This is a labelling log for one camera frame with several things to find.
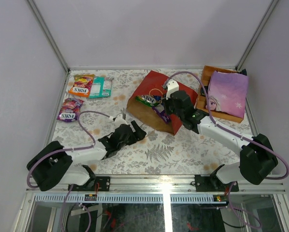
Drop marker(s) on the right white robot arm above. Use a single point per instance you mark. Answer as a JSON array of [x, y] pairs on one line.
[[256, 160]]

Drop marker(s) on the purple Frozen bag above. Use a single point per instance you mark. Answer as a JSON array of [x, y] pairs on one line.
[[227, 93]]

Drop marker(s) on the purple chocolate bar wrapper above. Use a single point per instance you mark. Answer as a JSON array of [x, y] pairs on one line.
[[160, 111]]

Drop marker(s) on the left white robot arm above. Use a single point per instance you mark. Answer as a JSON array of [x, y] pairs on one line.
[[56, 164]]

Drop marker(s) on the purple Fox's candy bag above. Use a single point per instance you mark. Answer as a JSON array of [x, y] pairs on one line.
[[70, 110]]

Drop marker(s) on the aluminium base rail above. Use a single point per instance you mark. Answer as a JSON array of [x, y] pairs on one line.
[[177, 184]]

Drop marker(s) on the green Fox's candy bag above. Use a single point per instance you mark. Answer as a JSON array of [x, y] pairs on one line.
[[149, 100]]

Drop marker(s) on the orange Fox's candy bag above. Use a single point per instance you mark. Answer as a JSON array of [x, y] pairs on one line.
[[82, 85]]

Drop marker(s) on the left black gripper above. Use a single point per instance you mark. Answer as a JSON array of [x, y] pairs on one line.
[[131, 132]]

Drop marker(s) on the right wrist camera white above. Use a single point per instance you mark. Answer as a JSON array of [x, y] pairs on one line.
[[170, 86]]

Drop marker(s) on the teal snack packet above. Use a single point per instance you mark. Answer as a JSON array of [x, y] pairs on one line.
[[101, 87]]

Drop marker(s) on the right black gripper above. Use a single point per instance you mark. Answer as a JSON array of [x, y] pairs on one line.
[[166, 103]]

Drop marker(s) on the red paper bag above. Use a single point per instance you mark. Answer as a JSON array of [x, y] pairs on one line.
[[152, 85]]

